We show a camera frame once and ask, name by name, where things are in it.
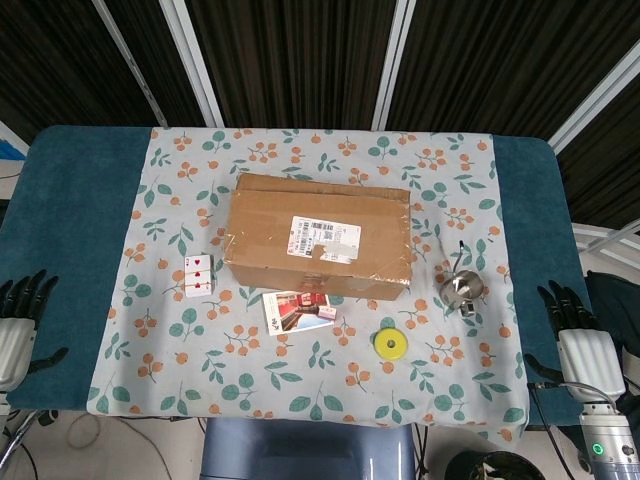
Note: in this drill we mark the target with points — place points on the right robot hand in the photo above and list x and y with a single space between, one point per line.
590 360

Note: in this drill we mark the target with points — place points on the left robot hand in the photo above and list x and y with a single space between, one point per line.
15 345

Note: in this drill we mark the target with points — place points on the brown cardboard box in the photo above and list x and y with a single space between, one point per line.
280 235

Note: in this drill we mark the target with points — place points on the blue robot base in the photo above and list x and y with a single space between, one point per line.
305 450

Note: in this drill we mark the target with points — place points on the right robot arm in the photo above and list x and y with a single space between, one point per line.
605 440

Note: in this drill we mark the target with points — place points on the stainless steel pitcher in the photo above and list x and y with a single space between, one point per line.
462 290

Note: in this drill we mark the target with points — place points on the black round bin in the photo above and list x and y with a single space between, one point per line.
482 467

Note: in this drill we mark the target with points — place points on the teal table cover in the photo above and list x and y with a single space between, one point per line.
75 200

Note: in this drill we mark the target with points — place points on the deck of playing cards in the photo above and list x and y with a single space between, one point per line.
199 275

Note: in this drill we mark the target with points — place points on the blue white board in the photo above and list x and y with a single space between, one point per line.
10 145

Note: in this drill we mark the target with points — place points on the yellow disc with hole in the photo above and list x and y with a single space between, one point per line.
385 345

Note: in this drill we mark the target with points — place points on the red white stamp block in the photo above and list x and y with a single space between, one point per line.
328 313

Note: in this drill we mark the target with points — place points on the red building postcard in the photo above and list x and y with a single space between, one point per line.
290 315

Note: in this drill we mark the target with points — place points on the floral print tablecloth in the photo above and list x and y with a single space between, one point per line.
300 385

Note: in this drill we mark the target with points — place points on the white floor frame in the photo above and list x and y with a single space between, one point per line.
605 240

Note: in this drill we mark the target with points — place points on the white frame post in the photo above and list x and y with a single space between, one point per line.
395 65
192 65
595 100

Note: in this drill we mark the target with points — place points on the thin grey frame bar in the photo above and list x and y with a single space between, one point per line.
130 60

